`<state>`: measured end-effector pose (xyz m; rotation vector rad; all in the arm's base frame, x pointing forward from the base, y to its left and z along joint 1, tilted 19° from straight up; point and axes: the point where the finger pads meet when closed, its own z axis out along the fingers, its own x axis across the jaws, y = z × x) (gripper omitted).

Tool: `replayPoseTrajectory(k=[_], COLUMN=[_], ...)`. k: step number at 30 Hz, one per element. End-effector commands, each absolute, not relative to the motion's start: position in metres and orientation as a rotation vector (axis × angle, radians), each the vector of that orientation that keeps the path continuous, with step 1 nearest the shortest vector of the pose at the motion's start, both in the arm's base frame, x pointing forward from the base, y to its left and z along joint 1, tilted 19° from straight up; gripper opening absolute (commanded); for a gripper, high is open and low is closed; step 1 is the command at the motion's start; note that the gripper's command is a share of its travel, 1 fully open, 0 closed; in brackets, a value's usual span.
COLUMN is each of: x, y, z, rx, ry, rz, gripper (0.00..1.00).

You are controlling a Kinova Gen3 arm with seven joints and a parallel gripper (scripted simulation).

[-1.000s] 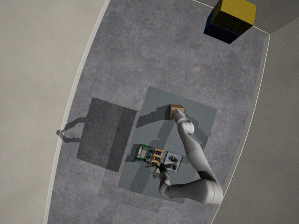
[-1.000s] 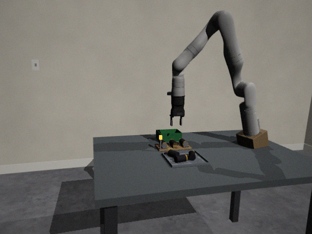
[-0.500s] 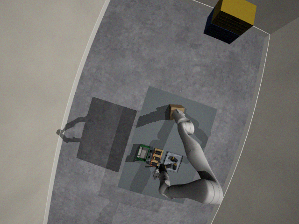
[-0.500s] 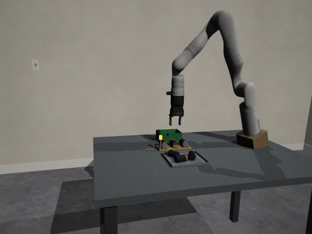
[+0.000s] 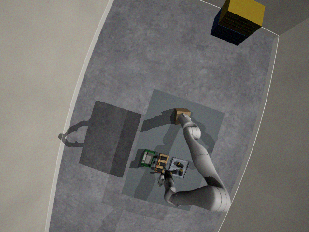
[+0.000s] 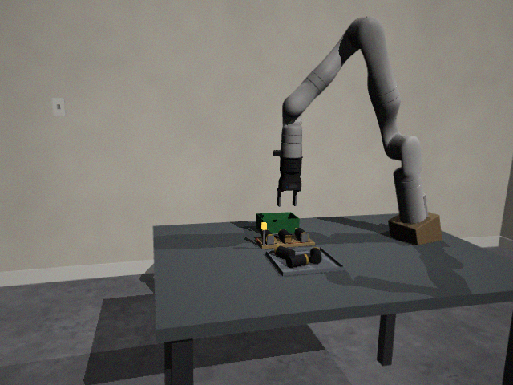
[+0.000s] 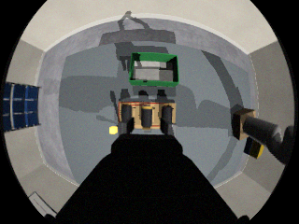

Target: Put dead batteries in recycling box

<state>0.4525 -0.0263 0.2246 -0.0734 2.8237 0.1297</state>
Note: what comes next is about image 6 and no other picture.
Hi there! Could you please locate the green open-top box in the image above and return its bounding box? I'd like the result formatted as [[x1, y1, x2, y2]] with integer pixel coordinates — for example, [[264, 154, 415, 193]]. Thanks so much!
[[256, 212, 300, 234]]

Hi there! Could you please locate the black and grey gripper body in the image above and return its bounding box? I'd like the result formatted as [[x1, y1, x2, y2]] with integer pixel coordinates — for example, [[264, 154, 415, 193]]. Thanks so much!
[[273, 142, 303, 191]]

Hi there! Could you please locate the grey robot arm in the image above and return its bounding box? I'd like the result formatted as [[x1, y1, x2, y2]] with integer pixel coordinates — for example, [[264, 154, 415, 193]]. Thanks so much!
[[281, 17, 429, 224]]

